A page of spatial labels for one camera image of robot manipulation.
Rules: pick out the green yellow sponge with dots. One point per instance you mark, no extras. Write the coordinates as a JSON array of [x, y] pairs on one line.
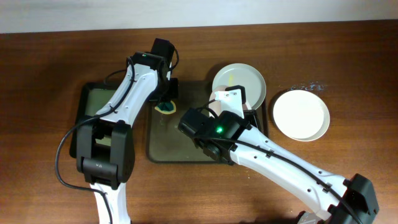
[[166, 107]]

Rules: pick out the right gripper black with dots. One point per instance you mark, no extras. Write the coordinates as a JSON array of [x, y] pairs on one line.
[[250, 115]]

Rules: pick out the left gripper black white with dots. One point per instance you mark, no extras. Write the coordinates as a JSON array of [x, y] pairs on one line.
[[174, 94]]

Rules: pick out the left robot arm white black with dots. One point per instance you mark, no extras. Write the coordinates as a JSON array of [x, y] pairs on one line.
[[107, 178]]

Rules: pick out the small black water tray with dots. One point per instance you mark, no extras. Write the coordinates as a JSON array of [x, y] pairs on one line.
[[93, 97]]

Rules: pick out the large dark serving tray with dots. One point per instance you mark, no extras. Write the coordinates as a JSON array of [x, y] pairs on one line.
[[165, 142]]

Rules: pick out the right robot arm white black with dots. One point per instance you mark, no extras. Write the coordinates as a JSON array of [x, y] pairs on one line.
[[331, 198]]

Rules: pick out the white plate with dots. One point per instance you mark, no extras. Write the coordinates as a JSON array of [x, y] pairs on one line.
[[301, 115], [231, 101], [246, 76]]

